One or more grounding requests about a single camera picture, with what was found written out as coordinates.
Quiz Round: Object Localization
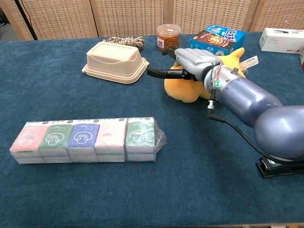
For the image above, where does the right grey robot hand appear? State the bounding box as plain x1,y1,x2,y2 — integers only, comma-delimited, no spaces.
146,47,223,83

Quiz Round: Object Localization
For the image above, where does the yellow plush dinosaur toy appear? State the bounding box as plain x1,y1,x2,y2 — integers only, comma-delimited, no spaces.
164,47,259,104

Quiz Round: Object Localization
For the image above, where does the blue cookie box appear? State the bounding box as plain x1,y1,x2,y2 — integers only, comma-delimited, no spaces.
189,24,247,57

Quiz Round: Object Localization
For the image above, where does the clear jar with orange snacks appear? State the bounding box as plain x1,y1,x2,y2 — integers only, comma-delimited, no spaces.
156,23,181,51

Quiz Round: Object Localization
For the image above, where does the woven folding screen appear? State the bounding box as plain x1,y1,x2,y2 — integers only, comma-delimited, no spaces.
0,0,304,41

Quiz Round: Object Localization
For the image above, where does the beige plastic lidded box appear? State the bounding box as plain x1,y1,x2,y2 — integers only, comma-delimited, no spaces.
82,42,150,85

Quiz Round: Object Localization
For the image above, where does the white cardboard box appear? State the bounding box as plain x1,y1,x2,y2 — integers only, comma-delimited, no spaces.
258,28,304,55

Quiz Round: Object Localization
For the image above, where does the black stapler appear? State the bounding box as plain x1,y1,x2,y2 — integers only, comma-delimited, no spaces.
255,155,304,178

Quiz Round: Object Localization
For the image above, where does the multicolour tissue packet bundle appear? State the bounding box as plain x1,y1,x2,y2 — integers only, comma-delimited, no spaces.
9,116,167,165

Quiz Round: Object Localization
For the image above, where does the blue table cloth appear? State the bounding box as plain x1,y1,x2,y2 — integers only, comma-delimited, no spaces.
0,31,304,227

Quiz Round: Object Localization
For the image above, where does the black pole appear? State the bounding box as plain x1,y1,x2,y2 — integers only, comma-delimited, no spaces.
13,0,38,41

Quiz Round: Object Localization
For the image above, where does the braided beige brown rope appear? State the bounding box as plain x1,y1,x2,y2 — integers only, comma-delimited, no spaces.
102,36,145,51

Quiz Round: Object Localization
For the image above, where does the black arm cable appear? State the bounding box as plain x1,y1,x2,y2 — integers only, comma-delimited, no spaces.
206,87,304,164

